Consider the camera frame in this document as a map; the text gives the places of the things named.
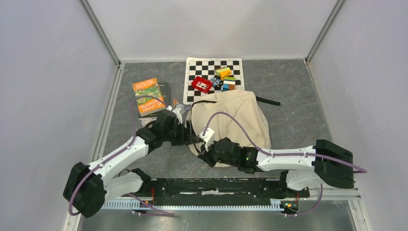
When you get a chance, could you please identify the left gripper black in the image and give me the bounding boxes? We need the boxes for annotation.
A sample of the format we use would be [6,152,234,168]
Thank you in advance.
[162,119,199,146]

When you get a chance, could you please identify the cream canvas backpack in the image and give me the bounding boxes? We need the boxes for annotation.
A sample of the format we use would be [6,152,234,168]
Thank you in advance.
[186,90,281,148]

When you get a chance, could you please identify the orange illustrated book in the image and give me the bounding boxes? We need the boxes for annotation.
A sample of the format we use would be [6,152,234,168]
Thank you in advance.
[132,78,166,116]

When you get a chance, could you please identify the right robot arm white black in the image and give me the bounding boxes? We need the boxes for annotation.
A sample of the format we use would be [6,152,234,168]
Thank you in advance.
[198,138,355,196]

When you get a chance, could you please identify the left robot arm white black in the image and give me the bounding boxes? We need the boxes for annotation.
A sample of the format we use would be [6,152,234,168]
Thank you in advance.
[63,110,202,218]

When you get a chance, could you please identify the clear tape roll dispenser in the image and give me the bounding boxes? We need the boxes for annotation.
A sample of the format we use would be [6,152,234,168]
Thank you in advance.
[176,103,191,114]

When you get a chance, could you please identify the floral pattern book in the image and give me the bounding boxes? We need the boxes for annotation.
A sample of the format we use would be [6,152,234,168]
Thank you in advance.
[139,116,157,126]

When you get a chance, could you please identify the black hardcover book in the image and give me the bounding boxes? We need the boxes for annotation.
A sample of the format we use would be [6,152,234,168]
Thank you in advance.
[158,82,171,106]

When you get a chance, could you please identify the blue black toy robot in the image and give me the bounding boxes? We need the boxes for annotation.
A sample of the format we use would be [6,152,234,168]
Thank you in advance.
[209,76,223,90]

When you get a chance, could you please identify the stacked colourful toy blocks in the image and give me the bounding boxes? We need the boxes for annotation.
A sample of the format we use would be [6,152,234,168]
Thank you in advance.
[221,76,236,91]

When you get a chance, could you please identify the black white chessboard mat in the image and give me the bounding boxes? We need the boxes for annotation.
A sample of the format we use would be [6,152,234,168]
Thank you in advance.
[183,57,245,104]

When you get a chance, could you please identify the green orange toy block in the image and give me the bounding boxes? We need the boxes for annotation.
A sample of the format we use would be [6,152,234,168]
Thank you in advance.
[215,67,231,80]

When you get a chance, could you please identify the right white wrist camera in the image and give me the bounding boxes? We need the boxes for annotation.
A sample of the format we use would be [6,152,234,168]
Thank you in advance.
[198,128,215,151]

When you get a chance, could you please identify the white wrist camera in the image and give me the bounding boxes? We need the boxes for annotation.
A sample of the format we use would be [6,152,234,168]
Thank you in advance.
[198,128,215,151]
[166,106,183,124]

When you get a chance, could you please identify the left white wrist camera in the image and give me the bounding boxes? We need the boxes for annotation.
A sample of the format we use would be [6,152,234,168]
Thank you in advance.
[166,106,183,124]

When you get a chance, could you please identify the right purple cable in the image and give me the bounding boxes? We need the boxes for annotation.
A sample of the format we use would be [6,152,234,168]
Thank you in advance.
[202,111,368,218]

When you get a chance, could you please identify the purple cable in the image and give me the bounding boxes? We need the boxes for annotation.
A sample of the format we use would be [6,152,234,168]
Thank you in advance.
[67,95,175,218]
[202,111,368,218]

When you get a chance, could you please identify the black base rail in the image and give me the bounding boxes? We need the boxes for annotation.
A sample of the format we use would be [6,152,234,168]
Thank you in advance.
[134,178,310,209]

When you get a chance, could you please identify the red toy brick frame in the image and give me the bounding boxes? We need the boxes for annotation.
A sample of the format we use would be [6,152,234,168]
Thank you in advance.
[191,76,213,94]

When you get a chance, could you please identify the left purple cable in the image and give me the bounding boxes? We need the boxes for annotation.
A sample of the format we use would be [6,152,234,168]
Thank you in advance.
[67,95,175,218]

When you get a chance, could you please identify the aluminium frame post left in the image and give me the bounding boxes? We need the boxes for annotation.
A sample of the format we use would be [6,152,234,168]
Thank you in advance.
[79,0,121,66]

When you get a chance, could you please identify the aluminium frame post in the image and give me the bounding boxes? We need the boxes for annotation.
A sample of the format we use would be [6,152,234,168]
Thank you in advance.
[304,0,346,68]
[79,0,121,66]

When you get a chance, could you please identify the aluminium frame post right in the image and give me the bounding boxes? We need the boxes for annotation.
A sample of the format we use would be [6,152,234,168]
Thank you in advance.
[304,0,346,68]

